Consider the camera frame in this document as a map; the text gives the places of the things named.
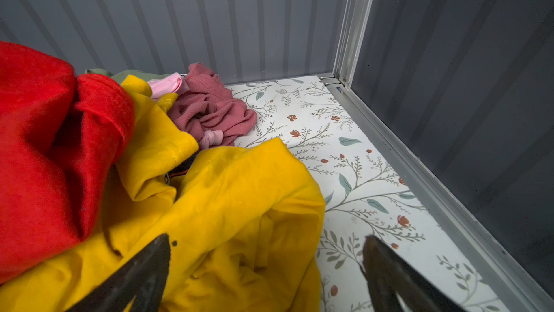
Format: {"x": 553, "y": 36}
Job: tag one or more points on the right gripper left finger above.
{"x": 137, "y": 286}

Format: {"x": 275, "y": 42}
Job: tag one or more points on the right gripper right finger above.
{"x": 394, "y": 285}

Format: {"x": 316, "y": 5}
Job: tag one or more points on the yellow cloth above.
{"x": 243, "y": 224}

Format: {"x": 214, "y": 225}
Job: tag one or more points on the red cloth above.
{"x": 60, "y": 134}

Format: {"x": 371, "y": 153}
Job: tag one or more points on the maroon pink cloth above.
{"x": 209, "y": 112}

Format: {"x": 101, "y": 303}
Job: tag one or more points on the light pink cloth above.
{"x": 171, "y": 84}

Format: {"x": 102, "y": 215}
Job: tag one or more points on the olive green cloth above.
{"x": 119, "y": 77}

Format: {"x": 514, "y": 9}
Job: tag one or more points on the floral patterned table mat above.
{"x": 364, "y": 196}

